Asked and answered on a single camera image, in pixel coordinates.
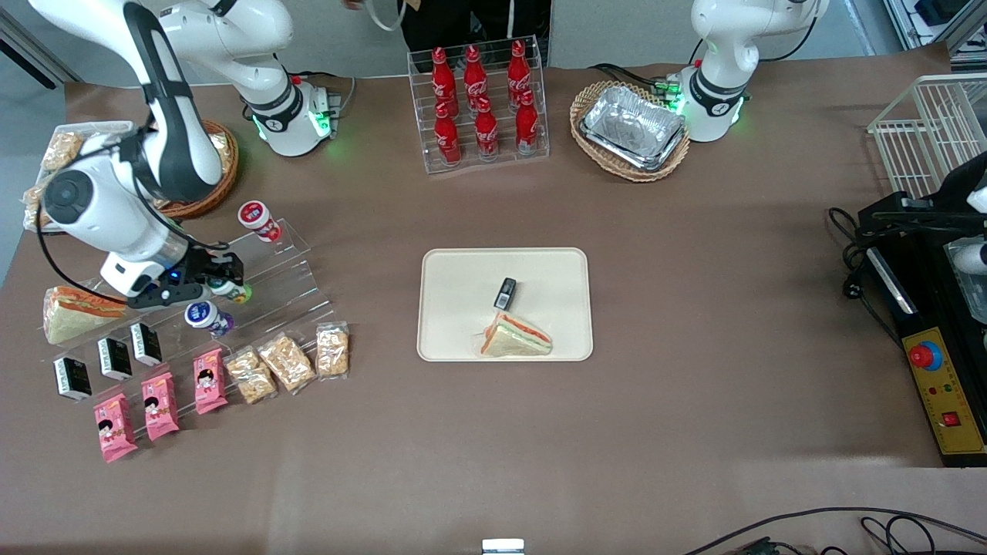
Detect stacked aluminium foil trays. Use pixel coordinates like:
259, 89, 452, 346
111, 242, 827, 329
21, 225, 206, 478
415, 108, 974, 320
580, 85, 687, 172

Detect metal equipment rack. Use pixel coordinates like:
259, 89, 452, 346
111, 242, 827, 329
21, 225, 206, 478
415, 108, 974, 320
883, 0, 987, 55

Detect black mounted equipment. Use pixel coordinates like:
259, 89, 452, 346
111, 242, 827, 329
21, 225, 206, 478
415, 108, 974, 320
857, 150, 987, 240

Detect clear acrylic bottle rack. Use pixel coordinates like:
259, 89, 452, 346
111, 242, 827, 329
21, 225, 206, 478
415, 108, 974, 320
407, 35, 550, 177

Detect black box yellow control panel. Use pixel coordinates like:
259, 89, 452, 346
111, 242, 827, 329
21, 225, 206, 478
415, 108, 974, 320
864, 231, 987, 469

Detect clear acrylic step stand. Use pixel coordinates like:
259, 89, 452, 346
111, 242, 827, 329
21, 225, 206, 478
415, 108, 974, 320
39, 277, 232, 442
173, 218, 338, 367

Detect black base cables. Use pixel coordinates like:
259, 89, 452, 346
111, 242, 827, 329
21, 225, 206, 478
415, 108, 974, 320
590, 62, 683, 97

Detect black power cable with plug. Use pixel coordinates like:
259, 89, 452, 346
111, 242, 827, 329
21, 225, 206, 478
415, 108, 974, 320
827, 207, 907, 344

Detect wicker snack basket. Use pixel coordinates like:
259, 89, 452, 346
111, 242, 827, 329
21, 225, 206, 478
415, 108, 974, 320
154, 119, 240, 220

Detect black floor cables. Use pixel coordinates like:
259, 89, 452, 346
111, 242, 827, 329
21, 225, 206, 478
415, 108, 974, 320
682, 506, 987, 555

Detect clear-wrapped rice crispy bar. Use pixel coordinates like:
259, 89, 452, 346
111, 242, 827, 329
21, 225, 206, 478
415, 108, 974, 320
224, 347, 278, 405
23, 185, 49, 230
207, 129, 234, 180
42, 131, 84, 172
315, 321, 350, 380
257, 332, 317, 395

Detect green gum bottle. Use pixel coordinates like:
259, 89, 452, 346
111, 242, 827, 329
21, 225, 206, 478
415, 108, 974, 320
207, 277, 254, 304

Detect purple gum bottle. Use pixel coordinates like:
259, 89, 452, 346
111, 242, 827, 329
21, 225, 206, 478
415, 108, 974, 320
184, 301, 234, 338

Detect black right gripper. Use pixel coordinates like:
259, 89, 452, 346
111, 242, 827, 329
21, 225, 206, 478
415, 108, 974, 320
166, 254, 246, 294

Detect wrapped triangle sandwich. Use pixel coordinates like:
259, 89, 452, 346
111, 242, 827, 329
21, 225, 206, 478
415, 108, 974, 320
480, 311, 554, 358
42, 285, 128, 345

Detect cream plastic tray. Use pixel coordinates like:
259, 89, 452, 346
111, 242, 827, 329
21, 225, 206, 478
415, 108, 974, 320
417, 247, 594, 362

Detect wicker basket with foil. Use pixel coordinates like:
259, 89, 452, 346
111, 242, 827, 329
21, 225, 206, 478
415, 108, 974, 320
571, 81, 691, 183

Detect white rectangular dish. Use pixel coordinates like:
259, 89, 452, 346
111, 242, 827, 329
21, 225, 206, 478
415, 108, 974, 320
23, 121, 138, 232

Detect standing person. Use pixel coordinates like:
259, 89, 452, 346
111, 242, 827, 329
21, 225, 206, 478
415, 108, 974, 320
343, 0, 479, 53

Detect red cola bottle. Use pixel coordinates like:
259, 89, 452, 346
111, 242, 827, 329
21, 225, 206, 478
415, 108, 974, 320
507, 40, 534, 101
434, 104, 463, 166
515, 91, 540, 156
474, 96, 500, 161
430, 46, 457, 116
463, 45, 489, 109

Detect red gum bottle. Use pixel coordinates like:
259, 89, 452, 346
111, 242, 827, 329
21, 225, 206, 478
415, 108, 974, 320
237, 200, 282, 244

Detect white wire basket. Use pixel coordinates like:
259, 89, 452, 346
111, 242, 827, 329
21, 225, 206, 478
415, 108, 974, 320
867, 73, 987, 201

